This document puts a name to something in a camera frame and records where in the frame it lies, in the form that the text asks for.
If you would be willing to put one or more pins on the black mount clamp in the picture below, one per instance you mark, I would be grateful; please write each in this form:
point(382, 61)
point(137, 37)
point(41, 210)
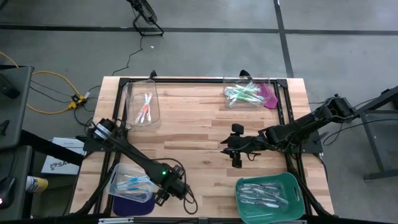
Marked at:
point(245, 73)
point(152, 74)

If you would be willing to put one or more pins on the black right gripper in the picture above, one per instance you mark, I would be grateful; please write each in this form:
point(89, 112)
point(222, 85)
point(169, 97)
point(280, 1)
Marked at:
point(242, 143)

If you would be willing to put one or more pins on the black metal stand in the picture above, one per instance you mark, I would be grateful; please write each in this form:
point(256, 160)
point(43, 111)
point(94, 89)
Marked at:
point(373, 104)

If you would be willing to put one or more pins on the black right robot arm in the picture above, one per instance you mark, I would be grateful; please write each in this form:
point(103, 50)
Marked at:
point(304, 124)

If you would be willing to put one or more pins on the long clear plastic bin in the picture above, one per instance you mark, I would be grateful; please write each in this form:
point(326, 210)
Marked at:
point(136, 102)

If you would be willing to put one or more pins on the dark blue mat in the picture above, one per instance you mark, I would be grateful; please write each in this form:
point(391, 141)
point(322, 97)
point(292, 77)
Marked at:
point(133, 208)

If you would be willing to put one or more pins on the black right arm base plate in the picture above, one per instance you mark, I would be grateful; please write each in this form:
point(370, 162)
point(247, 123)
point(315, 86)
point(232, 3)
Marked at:
point(314, 146)

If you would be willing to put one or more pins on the black handheld device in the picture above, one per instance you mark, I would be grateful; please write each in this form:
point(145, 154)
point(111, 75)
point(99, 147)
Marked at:
point(7, 88)

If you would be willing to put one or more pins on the black floor fan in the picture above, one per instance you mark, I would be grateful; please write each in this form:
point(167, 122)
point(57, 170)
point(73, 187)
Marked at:
point(146, 14)

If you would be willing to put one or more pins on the white printed box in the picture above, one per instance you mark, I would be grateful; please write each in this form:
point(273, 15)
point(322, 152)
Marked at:
point(65, 168)

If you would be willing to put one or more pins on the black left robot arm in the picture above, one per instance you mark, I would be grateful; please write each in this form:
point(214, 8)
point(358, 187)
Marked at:
point(130, 152)

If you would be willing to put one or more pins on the green plastic bin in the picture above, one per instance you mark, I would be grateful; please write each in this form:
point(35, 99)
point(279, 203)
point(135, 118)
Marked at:
point(280, 214)

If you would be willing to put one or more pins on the white and yellow can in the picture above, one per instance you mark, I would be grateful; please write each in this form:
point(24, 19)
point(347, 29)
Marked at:
point(37, 185)

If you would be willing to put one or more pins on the pile of clear packets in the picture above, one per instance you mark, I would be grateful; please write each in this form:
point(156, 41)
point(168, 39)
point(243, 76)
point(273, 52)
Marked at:
point(278, 197)

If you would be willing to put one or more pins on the black diagonal strut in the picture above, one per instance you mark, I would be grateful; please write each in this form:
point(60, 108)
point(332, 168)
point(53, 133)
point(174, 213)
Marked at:
point(46, 146)

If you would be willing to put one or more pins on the magenta mat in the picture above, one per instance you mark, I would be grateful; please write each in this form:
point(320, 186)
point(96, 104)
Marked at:
point(271, 100)

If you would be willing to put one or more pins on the green toothbrush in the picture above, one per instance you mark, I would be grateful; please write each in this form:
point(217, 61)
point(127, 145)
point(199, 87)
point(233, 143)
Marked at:
point(236, 97)
point(255, 98)
point(233, 102)
point(250, 95)
point(248, 86)
point(242, 91)

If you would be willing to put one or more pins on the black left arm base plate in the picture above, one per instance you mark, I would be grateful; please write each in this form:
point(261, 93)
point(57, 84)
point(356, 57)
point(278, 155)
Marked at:
point(90, 146)

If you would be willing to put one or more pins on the yellow power plug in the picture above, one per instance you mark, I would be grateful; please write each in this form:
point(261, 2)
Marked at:
point(76, 102)

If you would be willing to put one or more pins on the grey desk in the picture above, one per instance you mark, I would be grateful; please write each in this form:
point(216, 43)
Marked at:
point(18, 118)

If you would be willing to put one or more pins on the square clear plastic bin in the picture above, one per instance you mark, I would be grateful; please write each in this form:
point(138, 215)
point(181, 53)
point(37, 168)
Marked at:
point(230, 81)

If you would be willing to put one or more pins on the black computer mouse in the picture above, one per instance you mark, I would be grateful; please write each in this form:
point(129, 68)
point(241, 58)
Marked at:
point(6, 189)

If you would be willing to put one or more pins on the blue toothbrush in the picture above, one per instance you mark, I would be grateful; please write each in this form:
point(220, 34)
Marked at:
point(126, 186)
point(132, 183)
point(136, 188)
point(138, 178)

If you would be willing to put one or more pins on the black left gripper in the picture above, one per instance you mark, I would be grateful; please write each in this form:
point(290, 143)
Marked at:
point(177, 186)

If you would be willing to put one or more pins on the silver metal bracket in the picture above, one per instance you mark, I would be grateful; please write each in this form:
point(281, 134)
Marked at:
point(115, 220)

